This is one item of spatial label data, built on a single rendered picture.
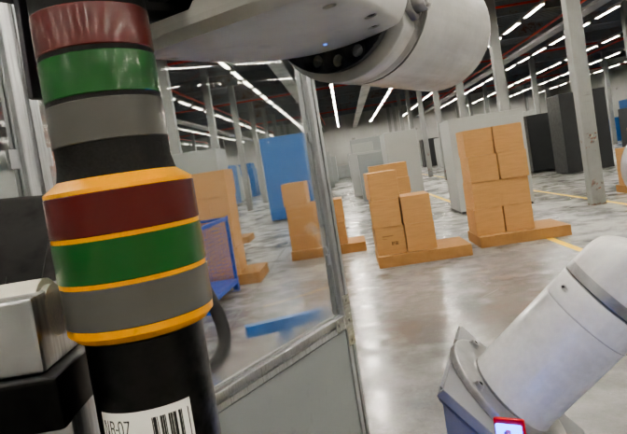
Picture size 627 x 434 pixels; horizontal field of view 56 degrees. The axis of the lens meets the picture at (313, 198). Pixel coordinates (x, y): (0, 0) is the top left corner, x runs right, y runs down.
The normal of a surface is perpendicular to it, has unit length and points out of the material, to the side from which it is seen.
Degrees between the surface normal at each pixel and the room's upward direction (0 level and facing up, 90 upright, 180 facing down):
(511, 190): 90
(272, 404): 90
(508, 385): 71
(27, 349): 90
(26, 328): 90
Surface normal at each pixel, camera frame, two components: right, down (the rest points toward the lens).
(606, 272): -0.71, -0.31
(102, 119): 0.24, 0.01
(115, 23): 0.59, -0.05
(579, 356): -0.21, 0.19
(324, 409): 0.84, -0.11
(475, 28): 0.85, 0.15
